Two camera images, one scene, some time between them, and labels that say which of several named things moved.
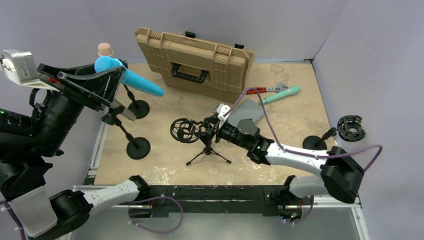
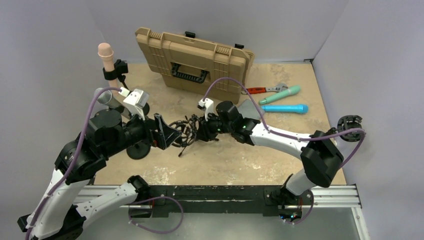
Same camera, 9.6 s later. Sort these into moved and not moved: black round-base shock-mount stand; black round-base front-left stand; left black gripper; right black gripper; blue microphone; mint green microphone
Moved: left black gripper; blue microphone
Not moved: black round-base shock-mount stand; right black gripper; mint green microphone; black round-base front-left stand
